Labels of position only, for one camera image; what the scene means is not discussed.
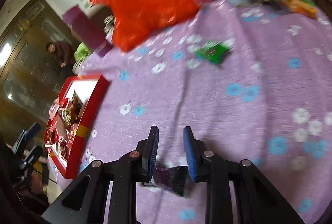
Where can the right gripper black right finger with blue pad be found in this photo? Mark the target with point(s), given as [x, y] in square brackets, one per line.
[235, 190]

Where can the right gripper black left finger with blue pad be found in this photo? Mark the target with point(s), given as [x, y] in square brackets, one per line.
[106, 192]

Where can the dark purple snack packet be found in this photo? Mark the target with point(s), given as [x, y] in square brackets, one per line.
[175, 180]

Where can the green snack packet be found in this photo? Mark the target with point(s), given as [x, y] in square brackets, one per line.
[213, 51]

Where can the red gift box tray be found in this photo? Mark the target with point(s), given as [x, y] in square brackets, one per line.
[65, 146]

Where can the gold brown snack packet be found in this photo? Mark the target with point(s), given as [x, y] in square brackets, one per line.
[71, 110]

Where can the brown wooden glass doors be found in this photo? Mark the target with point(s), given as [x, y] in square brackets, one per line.
[31, 78]

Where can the seated person dark coat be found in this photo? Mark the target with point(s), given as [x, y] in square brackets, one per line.
[64, 53]

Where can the purple floral tablecloth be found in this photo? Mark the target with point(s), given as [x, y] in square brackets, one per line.
[269, 100]

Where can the green jacket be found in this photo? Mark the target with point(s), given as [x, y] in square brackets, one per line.
[82, 52]

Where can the purple thermos bottle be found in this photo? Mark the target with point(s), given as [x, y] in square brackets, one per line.
[93, 37]

